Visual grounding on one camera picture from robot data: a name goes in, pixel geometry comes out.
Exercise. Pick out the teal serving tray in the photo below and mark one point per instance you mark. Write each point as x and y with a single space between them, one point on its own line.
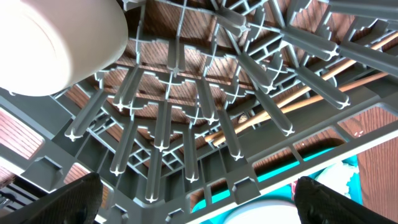
284 192

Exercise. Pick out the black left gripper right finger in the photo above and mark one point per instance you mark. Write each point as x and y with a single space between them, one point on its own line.
318 204

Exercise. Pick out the cream white cup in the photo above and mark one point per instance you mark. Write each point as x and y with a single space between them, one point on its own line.
50 45

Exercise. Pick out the red snack wrapper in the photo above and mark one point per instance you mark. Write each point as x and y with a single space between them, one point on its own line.
293 187

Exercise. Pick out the grey plastic dish rack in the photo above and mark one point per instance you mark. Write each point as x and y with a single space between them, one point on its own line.
191 69

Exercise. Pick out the large white plate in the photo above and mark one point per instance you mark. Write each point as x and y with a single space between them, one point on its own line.
265 212

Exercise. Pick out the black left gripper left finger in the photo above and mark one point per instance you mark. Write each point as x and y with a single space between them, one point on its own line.
76 202

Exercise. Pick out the wooden chopstick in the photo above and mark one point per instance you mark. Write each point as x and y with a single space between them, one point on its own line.
304 102
342 66

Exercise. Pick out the crumpled white napkin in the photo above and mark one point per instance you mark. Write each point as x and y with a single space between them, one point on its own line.
342 178

